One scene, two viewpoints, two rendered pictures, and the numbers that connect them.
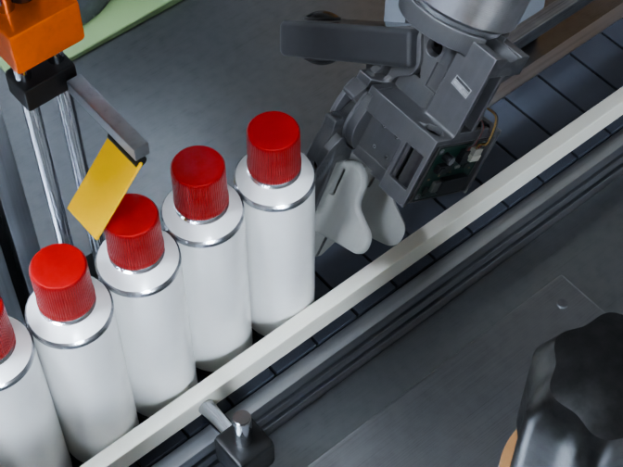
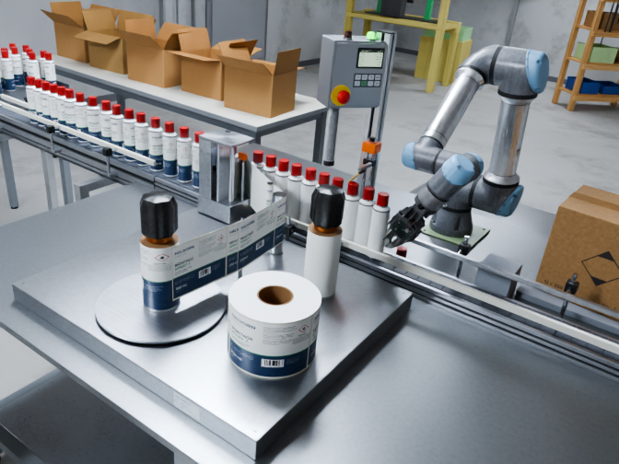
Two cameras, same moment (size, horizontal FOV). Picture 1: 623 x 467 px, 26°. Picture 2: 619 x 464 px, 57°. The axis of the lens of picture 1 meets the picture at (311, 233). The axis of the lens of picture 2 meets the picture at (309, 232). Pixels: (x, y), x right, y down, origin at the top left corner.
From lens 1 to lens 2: 1.36 m
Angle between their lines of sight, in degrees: 58
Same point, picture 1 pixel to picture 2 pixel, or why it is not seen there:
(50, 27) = (368, 145)
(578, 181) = (447, 297)
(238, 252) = (364, 213)
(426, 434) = (355, 275)
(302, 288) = (372, 241)
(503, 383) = (375, 284)
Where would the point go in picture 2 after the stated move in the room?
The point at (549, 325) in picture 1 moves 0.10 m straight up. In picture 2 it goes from (395, 291) to (402, 260)
